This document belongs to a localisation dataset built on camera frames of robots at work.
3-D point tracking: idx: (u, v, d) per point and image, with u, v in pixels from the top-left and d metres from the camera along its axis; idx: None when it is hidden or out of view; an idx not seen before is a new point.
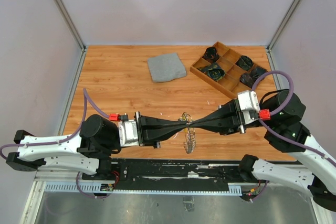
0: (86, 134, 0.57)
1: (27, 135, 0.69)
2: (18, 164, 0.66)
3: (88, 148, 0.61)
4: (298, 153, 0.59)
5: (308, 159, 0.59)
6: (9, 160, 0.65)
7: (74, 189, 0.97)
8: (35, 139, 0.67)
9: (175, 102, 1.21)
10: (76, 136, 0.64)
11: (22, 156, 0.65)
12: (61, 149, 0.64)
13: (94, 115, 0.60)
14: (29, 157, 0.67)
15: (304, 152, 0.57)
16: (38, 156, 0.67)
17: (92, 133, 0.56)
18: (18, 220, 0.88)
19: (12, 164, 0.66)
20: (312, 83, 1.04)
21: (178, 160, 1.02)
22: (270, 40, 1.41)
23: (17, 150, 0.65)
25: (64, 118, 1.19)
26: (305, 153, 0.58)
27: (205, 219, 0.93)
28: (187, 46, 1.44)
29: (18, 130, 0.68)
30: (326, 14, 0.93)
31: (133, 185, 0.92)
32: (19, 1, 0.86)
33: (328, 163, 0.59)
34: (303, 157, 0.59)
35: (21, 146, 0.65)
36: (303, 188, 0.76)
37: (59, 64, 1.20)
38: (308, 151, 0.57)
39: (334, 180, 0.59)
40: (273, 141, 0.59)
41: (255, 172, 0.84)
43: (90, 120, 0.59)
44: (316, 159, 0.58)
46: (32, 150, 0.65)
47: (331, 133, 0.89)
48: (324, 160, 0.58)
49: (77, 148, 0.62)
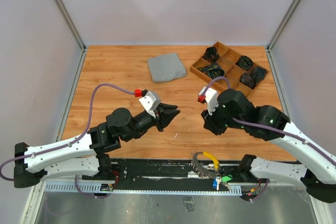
0: (119, 123, 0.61)
1: (28, 147, 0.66)
2: (25, 176, 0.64)
3: (101, 142, 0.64)
4: (278, 140, 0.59)
5: (291, 147, 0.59)
6: (17, 173, 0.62)
7: (74, 189, 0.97)
8: (41, 147, 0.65)
9: (175, 102, 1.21)
10: (84, 136, 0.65)
11: (31, 167, 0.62)
12: (73, 150, 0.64)
13: (120, 109, 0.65)
14: (38, 167, 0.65)
15: (283, 138, 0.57)
16: (47, 163, 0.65)
17: (125, 122, 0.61)
18: (18, 220, 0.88)
19: (19, 178, 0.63)
20: (312, 82, 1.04)
21: (178, 160, 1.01)
22: (270, 40, 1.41)
23: (24, 162, 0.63)
25: (64, 118, 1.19)
26: (285, 139, 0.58)
27: (205, 219, 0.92)
28: (187, 46, 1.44)
29: (18, 144, 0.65)
30: (326, 13, 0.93)
31: (133, 185, 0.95)
32: (18, 1, 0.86)
33: (310, 148, 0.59)
34: (284, 143, 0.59)
35: (29, 157, 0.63)
36: (296, 180, 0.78)
37: (59, 64, 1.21)
38: (286, 137, 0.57)
39: (317, 164, 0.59)
40: (251, 131, 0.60)
41: (253, 170, 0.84)
43: (117, 113, 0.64)
44: (297, 144, 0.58)
46: (41, 158, 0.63)
47: (331, 132, 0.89)
48: (304, 146, 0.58)
49: (90, 145, 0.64)
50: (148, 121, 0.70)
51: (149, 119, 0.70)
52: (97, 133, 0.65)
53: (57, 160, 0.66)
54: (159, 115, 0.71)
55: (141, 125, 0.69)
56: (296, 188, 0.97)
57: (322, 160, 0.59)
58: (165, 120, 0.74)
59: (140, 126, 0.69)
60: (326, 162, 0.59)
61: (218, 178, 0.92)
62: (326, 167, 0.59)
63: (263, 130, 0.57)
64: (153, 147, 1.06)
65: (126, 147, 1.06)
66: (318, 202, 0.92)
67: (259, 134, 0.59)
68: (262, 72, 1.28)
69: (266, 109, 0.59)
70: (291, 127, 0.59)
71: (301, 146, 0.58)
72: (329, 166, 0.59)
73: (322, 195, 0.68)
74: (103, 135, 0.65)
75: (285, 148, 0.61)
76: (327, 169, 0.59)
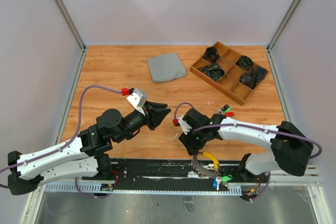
0: (110, 124, 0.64)
1: (21, 154, 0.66)
2: (20, 184, 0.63)
3: (92, 145, 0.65)
4: (222, 134, 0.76)
5: (231, 133, 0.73)
6: (11, 182, 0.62)
7: (73, 189, 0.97)
8: (32, 154, 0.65)
9: (175, 102, 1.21)
10: (75, 139, 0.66)
11: (24, 174, 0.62)
12: (65, 155, 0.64)
13: (111, 110, 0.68)
14: (31, 173, 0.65)
15: (220, 129, 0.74)
16: (41, 169, 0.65)
17: (116, 123, 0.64)
18: (19, 220, 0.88)
19: (14, 186, 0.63)
20: (312, 82, 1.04)
21: (178, 160, 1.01)
22: (270, 40, 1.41)
23: (17, 170, 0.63)
25: (64, 118, 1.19)
26: (222, 130, 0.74)
27: (205, 219, 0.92)
28: (187, 46, 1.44)
29: (11, 152, 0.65)
30: (326, 13, 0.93)
31: (133, 185, 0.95)
32: (18, 1, 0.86)
33: (240, 127, 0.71)
34: (226, 132, 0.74)
35: (21, 165, 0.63)
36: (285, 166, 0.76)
37: (59, 64, 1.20)
38: (223, 128, 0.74)
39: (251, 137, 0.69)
40: (205, 135, 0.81)
41: (248, 166, 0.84)
43: (108, 114, 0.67)
44: (231, 129, 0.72)
46: (33, 165, 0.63)
47: (331, 132, 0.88)
48: (237, 128, 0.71)
49: (81, 149, 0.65)
50: (138, 120, 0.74)
51: (139, 119, 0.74)
52: (87, 136, 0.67)
53: (50, 166, 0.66)
54: (148, 112, 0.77)
55: (132, 124, 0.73)
56: (296, 188, 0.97)
57: (253, 130, 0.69)
58: (156, 119, 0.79)
59: (131, 125, 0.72)
60: (256, 131, 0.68)
61: (218, 178, 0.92)
62: (258, 135, 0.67)
63: (210, 131, 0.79)
64: (153, 147, 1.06)
65: (126, 147, 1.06)
66: (318, 202, 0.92)
67: (210, 135, 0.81)
68: (262, 72, 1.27)
69: (214, 117, 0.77)
70: (228, 119, 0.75)
71: (235, 129, 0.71)
72: (259, 133, 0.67)
73: (293, 168, 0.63)
74: (93, 137, 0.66)
75: (235, 138, 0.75)
76: (259, 136, 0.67)
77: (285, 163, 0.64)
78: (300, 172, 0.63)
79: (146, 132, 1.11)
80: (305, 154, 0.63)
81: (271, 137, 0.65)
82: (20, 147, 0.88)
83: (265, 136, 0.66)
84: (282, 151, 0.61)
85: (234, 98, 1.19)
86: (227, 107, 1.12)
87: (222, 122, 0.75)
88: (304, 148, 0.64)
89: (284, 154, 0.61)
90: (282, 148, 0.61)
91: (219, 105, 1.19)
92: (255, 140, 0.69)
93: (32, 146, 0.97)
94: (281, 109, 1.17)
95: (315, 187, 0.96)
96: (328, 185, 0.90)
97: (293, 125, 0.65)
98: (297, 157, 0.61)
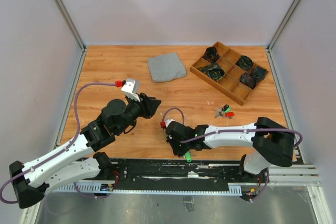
0: (117, 112, 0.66)
1: (24, 163, 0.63)
2: (30, 193, 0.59)
3: (96, 138, 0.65)
4: (208, 143, 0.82)
5: (216, 140, 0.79)
6: (19, 192, 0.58)
7: (73, 189, 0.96)
8: (38, 160, 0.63)
9: (175, 102, 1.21)
10: (79, 137, 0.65)
11: (34, 180, 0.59)
12: (72, 153, 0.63)
13: (113, 100, 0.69)
14: (40, 180, 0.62)
15: (206, 140, 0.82)
16: (49, 173, 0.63)
17: (122, 109, 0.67)
18: (19, 220, 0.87)
19: (24, 195, 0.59)
20: (312, 82, 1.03)
21: (178, 160, 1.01)
22: (270, 40, 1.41)
23: (25, 178, 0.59)
25: (64, 118, 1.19)
26: (207, 140, 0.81)
27: (205, 219, 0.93)
28: (187, 45, 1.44)
29: (12, 163, 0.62)
30: (326, 13, 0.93)
31: (133, 185, 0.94)
32: (19, 2, 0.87)
33: (222, 133, 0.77)
34: (211, 141, 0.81)
35: (28, 172, 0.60)
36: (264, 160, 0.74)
37: (59, 64, 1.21)
38: (208, 137, 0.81)
39: (234, 140, 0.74)
40: (191, 147, 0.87)
41: (246, 168, 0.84)
43: (112, 104, 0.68)
44: (214, 137, 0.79)
46: (42, 169, 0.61)
47: (331, 133, 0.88)
48: (220, 134, 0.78)
49: (87, 144, 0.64)
50: (137, 109, 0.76)
51: (137, 108, 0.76)
52: (90, 132, 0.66)
53: (58, 168, 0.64)
54: (143, 99, 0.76)
55: (132, 114, 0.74)
56: (296, 188, 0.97)
57: (235, 134, 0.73)
58: (151, 107, 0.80)
59: (132, 115, 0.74)
60: (238, 134, 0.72)
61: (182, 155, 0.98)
62: (240, 136, 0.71)
63: (198, 145, 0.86)
64: (153, 147, 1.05)
65: (126, 147, 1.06)
66: (318, 202, 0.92)
67: (198, 148, 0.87)
68: (262, 72, 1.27)
69: (199, 129, 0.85)
70: (212, 127, 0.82)
71: (218, 135, 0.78)
72: (241, 135, 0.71)
73: (280, 162, 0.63)
74: (97, 131, 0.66)
75: (222, 144, 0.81)
76: (241, 137, 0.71)
77: (270, 158, 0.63)
78: (289, 164, 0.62)
79: (146, 131, 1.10)
80: (288, 145, 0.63)
81: (252, 135, 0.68)
82: (21, 147, 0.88)
83: (246, 136, 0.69)
84: (263, 147, 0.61)
85: (234, 98, 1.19)
86: (228, 107, 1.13)
87: (206, 132, 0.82)
88: (286, 138, 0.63)
89: (266, 149, 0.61)
90: (264, 144, 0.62)
91: (219, 105, 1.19)
92: (240, 141, 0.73)
93: (33, 147, 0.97)
94: (281, 109, 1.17)
95: (315, 187, 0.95)
96: (328, 185, 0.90)
97: (269, 120, 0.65)
98: (280, 149, 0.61)
